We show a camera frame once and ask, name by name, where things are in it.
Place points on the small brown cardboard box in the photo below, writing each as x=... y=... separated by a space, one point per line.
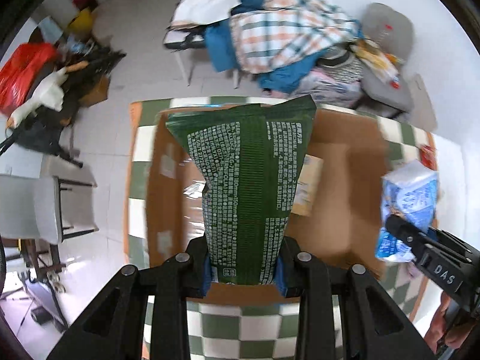
x=95 y=90

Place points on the small beige packet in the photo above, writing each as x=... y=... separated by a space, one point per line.
x=308 y=185

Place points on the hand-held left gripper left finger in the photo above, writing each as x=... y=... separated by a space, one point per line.
x=206 y=278

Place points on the blue white tissue packet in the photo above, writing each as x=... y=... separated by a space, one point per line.
x=410 y=195

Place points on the yellow bag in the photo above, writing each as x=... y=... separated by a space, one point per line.
x=83 y=20

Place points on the white chair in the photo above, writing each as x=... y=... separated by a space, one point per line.
x=41 y=210

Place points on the red plastic bag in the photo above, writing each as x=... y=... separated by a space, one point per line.
x=22 y=71

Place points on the green printed packet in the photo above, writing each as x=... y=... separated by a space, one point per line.
x=243 y=180

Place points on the large cardboard box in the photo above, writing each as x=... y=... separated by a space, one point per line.
x=345 y=202

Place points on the person's right hand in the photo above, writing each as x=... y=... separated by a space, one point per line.
x=450 y=326

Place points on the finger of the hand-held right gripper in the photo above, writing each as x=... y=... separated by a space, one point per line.
x=403 y=232

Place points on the plaid blanket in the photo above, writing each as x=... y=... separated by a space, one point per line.
x=292 y=33

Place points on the grey padded chair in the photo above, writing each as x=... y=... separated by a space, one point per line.
x=390 y=60

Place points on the white goose plush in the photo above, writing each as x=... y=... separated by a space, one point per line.
x=41 y=95

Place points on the black bag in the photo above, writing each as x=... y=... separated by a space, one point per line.
x=41 y=135

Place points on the patterned plastic bag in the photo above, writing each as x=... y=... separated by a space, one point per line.
x=330 y=84

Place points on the red snack packet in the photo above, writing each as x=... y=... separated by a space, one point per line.
x=428 y=155

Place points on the green white checkered tablecloth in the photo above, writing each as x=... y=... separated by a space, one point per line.
x=240 y=330

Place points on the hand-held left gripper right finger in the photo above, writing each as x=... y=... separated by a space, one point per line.
x=282 y=278

